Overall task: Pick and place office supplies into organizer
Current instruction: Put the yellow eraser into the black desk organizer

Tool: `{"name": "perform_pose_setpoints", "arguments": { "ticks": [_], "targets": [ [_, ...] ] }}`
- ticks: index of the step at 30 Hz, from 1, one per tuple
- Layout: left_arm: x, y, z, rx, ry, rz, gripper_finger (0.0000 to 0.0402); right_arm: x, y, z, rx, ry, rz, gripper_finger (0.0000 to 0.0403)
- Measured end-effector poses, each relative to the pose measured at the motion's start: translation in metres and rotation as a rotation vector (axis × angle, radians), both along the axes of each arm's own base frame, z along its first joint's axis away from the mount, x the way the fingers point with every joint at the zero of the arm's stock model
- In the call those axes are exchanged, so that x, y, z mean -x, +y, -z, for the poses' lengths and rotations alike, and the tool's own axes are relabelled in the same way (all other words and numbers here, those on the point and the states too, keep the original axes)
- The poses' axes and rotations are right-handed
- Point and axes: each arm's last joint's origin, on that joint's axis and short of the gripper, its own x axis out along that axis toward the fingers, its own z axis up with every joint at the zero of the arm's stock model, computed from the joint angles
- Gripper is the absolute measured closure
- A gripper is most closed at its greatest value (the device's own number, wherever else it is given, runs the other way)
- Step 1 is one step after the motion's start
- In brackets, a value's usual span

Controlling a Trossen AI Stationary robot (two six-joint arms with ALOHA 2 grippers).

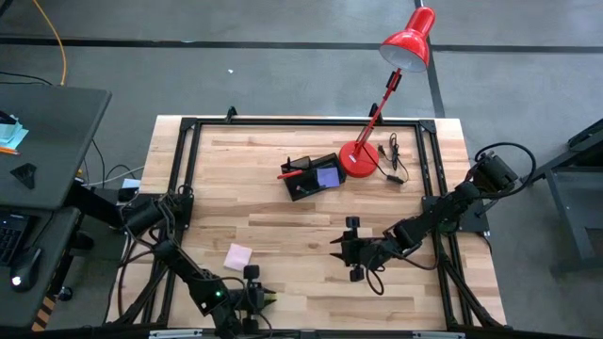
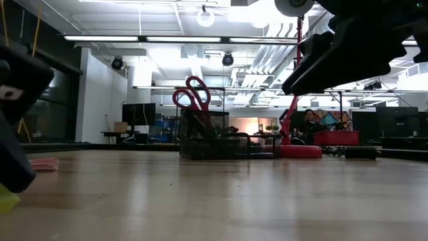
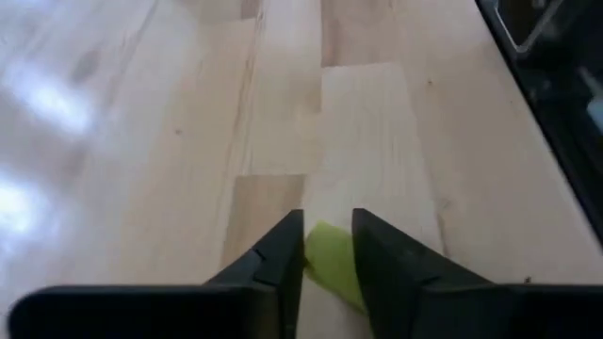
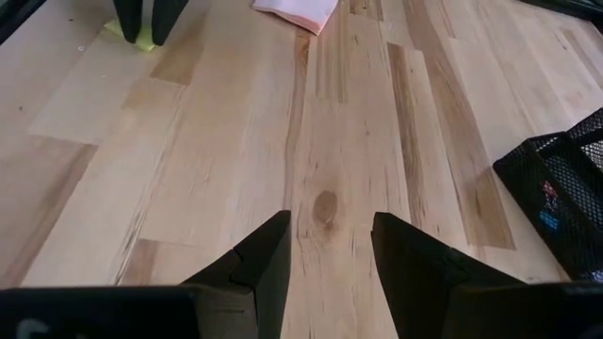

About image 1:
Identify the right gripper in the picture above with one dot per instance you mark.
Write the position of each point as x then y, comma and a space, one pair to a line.
367, 249

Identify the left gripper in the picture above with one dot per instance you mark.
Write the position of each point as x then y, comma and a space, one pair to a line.
249, 301

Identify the small yellow eraser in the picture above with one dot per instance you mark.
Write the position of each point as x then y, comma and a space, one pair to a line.
272, 299

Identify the pink sticky note pad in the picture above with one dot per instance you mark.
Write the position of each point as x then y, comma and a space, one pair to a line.
237, 257

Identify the black mesh desk organizer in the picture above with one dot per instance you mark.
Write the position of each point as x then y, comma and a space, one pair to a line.
311, 186

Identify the purple sticky note pad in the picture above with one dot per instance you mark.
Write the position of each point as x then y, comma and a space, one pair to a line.
328, 177

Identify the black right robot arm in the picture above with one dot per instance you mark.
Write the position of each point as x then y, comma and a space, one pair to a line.
438, 214

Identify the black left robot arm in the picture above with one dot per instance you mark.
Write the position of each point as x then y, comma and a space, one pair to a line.
184, 266

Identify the red desk lamp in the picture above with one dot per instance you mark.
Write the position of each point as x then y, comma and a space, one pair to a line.
358, 162

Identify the pale blue box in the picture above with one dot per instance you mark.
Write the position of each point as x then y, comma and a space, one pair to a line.
132, 183

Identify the black caster wheel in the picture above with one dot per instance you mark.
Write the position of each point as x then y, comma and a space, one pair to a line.
64, 294

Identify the black keyboard tray desk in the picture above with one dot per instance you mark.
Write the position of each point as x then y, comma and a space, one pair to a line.
52, 263

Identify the yellow black hazard tape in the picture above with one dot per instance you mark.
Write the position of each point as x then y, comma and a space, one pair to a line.
44, 311

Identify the dark metal cart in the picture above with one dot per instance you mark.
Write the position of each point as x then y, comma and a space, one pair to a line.
567, 216

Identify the black computer mouse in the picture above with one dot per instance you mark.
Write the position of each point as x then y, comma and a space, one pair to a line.
26, 270

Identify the black side desk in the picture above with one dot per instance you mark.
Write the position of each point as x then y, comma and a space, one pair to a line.
61, 141

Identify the black keyboard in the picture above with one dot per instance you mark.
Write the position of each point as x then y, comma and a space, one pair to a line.
9, 240

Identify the black triangular stand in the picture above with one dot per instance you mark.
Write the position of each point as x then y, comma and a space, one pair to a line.
26, 175

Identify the orange pencil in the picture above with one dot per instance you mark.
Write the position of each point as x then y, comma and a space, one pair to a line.
9, 150

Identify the pale blue paper stack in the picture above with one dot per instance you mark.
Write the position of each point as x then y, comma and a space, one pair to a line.
11, 134

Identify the silver mounting bracket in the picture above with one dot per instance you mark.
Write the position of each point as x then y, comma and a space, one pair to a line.
174, 334
438, 335

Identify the black aluminium table frame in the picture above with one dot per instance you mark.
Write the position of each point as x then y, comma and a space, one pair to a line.
282, 121

